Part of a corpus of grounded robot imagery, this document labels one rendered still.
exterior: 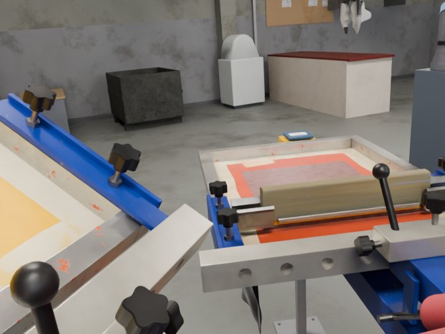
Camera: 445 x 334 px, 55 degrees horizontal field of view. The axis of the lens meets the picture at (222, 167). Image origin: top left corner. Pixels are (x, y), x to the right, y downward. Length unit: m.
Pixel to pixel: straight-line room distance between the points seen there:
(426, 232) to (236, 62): 7.11
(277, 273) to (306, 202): 0.27
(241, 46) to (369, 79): 2.32
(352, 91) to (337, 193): 5.73
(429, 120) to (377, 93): 5.25
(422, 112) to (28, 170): 1.40
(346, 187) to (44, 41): 7.26
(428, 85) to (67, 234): 1.39
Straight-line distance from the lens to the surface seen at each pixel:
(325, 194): 0.96
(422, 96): 1.74
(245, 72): 7.81
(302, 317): 2.12
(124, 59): 8.06
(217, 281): 0.71
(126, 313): 0.34
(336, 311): 2.36
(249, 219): 0.93
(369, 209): 1.00
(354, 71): 6.65
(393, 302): 0.84
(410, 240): 0.70
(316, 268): 0.74
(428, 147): 1.75
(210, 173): 1.27
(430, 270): 0.70
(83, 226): 0.63
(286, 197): 0.94
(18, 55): 7.97
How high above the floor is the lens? 1.39
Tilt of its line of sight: 18 degrees down
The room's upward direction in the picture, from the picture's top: 4 degrees counter-clockwise
